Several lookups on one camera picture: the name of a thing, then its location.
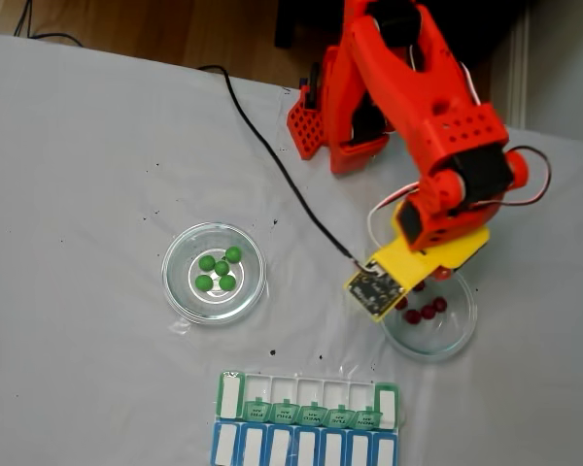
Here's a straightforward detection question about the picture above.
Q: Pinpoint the weekly pill organizer box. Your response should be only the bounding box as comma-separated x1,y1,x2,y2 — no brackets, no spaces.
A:
209,369,409,466

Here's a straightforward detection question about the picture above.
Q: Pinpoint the clear glass dish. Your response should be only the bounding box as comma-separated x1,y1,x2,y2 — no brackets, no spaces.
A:
378,269,479,361
160,221,267,326

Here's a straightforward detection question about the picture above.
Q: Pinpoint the orange perforated holder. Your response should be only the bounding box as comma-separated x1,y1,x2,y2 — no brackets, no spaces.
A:
287,84,327,161

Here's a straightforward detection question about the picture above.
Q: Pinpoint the white door trim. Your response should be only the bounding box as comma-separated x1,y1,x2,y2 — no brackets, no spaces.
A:
507,0,533,130

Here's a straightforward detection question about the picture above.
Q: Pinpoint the dark wooden furniture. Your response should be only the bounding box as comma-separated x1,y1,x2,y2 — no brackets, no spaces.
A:
274,0,533,84

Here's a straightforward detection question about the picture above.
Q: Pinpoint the white tablecloth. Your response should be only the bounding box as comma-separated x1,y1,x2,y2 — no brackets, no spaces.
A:
0,32,583,466

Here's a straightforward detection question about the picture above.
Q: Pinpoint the camera board in yellow mount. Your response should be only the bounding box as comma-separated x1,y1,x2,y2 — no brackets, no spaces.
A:
343,251,412,325

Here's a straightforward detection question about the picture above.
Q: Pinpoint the black camera cable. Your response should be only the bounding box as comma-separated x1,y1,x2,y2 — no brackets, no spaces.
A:
196,64,371,274

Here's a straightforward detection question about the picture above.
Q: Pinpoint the thin black floor cable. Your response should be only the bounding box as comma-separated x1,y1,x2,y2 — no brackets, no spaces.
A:
13,0,86,49

